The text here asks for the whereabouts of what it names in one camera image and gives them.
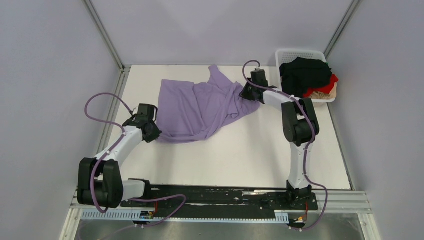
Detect purple t shirt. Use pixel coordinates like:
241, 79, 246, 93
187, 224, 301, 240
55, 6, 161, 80
156, 65, 261, 144

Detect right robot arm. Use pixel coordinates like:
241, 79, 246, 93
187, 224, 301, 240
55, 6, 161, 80
240, 67, 319, 209

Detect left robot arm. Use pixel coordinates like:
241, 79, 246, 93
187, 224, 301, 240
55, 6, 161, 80
76, 103, 162, 213

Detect white plastic laundry basket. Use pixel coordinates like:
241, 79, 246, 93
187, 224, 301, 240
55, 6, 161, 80
275, 48, 337, 108

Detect black t shirt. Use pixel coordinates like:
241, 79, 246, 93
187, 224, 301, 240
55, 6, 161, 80
279, 57, 333, 98

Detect red t shirt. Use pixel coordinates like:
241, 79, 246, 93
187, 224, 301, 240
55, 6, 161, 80
302, 74, 339, 98

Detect beige t shirt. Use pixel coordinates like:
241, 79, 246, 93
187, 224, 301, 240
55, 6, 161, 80
309, 83, 338, 100

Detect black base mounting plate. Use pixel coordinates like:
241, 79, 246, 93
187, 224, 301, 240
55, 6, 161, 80
121, 184, 319, 219

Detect white slotted cable duct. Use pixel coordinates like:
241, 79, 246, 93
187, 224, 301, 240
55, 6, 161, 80
80, 209, 289, 224

